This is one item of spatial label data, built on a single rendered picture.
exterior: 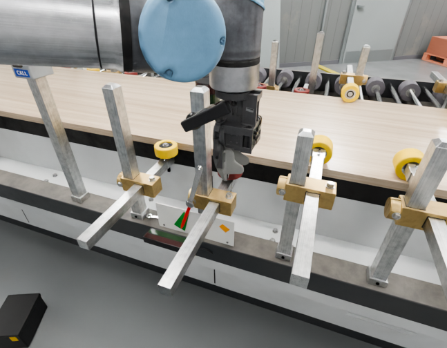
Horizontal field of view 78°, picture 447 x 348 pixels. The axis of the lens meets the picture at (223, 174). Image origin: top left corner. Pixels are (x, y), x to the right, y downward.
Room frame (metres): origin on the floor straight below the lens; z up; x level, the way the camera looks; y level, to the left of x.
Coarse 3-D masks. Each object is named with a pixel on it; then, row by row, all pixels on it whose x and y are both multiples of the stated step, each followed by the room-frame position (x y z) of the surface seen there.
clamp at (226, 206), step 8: (216, 192) 0.63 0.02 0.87; (224, 192) 0.63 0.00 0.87; (232, 192) 0.63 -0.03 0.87; (200, 200) 0.61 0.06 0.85; (208, 200) 0.60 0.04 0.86; (216, 200) 0.59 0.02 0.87; (224, 200) 0.59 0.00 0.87; (232, 200) 0.59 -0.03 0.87; (200, 208) 0.61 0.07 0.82; (224, 208) 0.58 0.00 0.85; (232, 208) 0.59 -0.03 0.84
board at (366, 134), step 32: (0, 96) 1.37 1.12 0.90; (32, 96) 1.37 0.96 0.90; (64, 96) 1.37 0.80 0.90; (96, 96) 1.37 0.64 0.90; (128, 96) 1.37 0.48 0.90; (160, 96) 1.37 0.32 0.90; (288, 96) 1.37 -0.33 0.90; (320, 96) 1.37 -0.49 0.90; (96, 128) 1.00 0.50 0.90; (160, 128) 0.99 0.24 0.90; (288, 128) 0.99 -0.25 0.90; (320, 128) 0.99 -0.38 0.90; (352, 128) 0.99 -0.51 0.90; (384, 128) 0.99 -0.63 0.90; (416, 128) 0.99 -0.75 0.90; (256, 160) 0.78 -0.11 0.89; (288, 160) 0.75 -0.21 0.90; (352, 160) 0.75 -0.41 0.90; (384, 160) 0.75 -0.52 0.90
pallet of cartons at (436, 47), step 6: (438, 36) 6.47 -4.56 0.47; (444, 36) 6.47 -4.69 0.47; (432, 42) 6.39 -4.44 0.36; (438, 42) 6.25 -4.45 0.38; (444, 42) 6.10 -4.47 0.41; (432, 48) 6.32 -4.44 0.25; (438, 48) 6.18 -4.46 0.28; (444, 48) 6.04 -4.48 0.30; (426, 54) 6.40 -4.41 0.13; (432, 54) 6.27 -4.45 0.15; (438, 54) 6.13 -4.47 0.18; (444, 54) 5.98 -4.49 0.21; (426, 60) 6.33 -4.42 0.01; (432, 60) 6.29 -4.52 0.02; (444, 60) 5.91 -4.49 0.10
